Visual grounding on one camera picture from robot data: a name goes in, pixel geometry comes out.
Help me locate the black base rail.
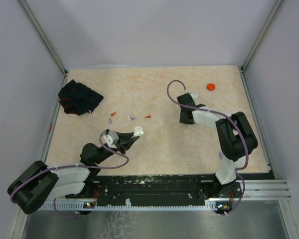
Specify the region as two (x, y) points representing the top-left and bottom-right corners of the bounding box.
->
(66, 174), (242, 207)

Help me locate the white earbud charging case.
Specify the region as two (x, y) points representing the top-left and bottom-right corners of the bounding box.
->
(133, 126), (145, 137)

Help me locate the orange earbud case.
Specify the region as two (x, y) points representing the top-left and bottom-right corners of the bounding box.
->
(206, 83), (216, 91)

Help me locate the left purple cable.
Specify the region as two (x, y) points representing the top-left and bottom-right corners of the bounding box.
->
(9, 129), (130, 219)

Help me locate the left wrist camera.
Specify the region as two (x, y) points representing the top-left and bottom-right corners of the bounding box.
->
(104, 130), (119, 148)

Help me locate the white cable duct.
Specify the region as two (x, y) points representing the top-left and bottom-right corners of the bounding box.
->
(39, 199), (220, 212)

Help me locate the purple cable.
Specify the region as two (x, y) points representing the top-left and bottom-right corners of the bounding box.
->
(166, 80), (250, 216)
(9, 129), (130, 219)

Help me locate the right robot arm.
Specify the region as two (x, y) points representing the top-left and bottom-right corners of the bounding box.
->
(177, 93), (258, 199)

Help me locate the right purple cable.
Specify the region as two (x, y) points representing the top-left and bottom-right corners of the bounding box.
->
(166, 80), (250, 216)

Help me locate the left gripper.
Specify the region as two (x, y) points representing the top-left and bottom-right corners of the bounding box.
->
(95, 131), (140, 164)

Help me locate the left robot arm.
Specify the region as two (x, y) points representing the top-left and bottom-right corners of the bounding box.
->
(7, 127), (144, 214)

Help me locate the black cloth pouch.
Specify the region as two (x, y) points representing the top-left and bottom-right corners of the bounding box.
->
(58, 80), (104, 116)

